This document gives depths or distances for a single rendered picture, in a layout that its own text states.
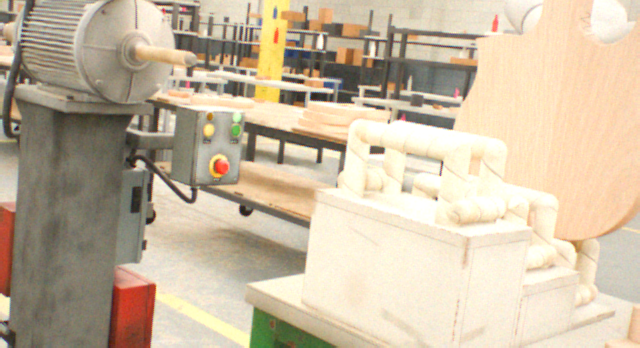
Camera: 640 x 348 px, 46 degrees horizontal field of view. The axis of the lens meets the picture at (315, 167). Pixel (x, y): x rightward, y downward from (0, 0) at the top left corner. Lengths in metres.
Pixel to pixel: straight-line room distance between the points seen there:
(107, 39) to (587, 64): 1.05
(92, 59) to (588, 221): 1.11
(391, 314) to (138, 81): 1.03
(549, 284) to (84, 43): 1.14
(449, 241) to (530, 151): 0.40
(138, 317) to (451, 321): 1.35
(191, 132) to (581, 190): 1.05
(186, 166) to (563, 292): 1.11
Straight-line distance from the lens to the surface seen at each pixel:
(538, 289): 1.10
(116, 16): 1.80
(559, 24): 1.28
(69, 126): 1.94
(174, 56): 1.67
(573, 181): 1.26
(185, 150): 1.98
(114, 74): 1.81
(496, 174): 1.01
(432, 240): 0.95
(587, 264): 1.32
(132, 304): 2.15
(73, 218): 2.00
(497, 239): 0.98
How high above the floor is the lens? 1.29
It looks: 8 degrees down
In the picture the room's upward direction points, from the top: 7 degrees clockwise
